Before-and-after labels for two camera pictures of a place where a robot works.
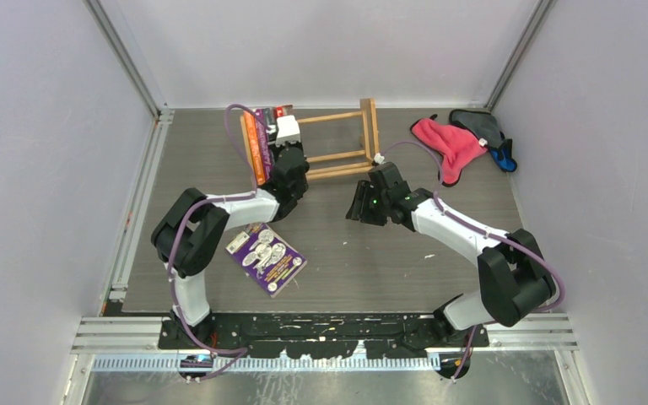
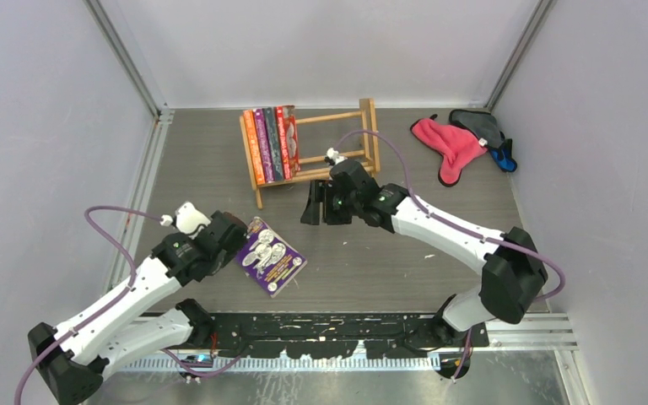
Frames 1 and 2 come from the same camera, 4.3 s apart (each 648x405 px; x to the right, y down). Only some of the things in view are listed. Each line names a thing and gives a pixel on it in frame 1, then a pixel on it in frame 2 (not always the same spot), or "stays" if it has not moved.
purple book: (267, 260) stays
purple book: (265, 134) stays
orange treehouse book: (253, 143) stays
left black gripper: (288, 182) to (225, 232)
